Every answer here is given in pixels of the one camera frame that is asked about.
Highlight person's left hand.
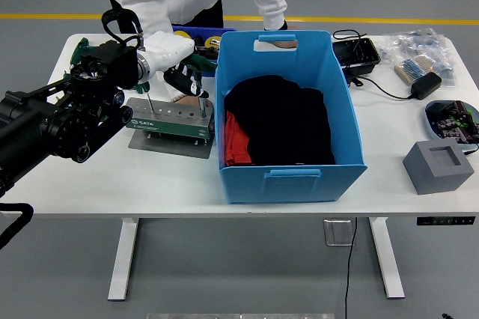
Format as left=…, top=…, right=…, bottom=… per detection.
left=269, top=25, right=300, bottom=50

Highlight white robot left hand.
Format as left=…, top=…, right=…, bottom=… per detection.
left=138, top=30, right=210, bottom=100

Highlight green metal tool holder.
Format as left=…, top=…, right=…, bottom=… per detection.
left=125, top=97, right=215, bottom=139

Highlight large green T-handle hex key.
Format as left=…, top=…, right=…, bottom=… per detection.
left=175, top=52, right=219, bottom=118

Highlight small green T-handle hex key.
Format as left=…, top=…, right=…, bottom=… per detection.
left=133, top=79, right=154, bottom=115

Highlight blue folding storage box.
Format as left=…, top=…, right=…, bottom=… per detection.
left=214, top=29, right=369, bottom=206

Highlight small blue plastic bin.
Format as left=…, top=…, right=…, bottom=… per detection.
left=171, top=25, right=237, bottom=79

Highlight red cloth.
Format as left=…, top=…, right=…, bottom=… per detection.
left=224, top=110, right=254, bottom=166

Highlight black cloth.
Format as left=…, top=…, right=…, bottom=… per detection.
left=223, top=74, right=337, bottom=166

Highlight white table leg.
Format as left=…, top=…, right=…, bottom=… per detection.
left=368, top=216, right=406, bottom=300
left=107, top=217, right=140, bottom=302

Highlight black plastic tray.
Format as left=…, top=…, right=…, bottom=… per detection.
left=332, top=37, right=382, bottom=76

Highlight black table control panel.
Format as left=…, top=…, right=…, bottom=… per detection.
left=416, top=216, right=476, bottom=227

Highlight resistor tape strip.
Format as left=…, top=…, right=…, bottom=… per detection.
left=394, top=55, right=437, bottom=86

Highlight clear bags of blue parts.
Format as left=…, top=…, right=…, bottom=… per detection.
left=373, top=27, right=458, bottom=90

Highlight metal floor socket plate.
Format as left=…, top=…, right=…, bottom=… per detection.
left=323, top=219, right=356, bottom=248

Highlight grey block with square recess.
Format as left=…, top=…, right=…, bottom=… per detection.
left=402, top=139, right=475, bottom=196

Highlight black power adapter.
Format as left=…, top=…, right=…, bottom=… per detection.
left=410, top=71, right=443, bottom=101

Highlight pale blue dish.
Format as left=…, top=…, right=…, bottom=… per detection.
left=424, top=100, right=479, bottom=148

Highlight pile of electronic parts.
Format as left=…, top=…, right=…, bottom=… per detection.
left=428, top=100, right=479, bottom=145

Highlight long green T-handle hex key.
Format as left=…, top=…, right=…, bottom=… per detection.
left=70, top=37, right=93, bottom=66

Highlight thin black hanging cable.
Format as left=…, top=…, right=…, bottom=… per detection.
left=343, top=217, right=359, bottom=319

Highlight black adapter cable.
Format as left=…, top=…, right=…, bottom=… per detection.
left=332, top=28, right=417, bottom=102

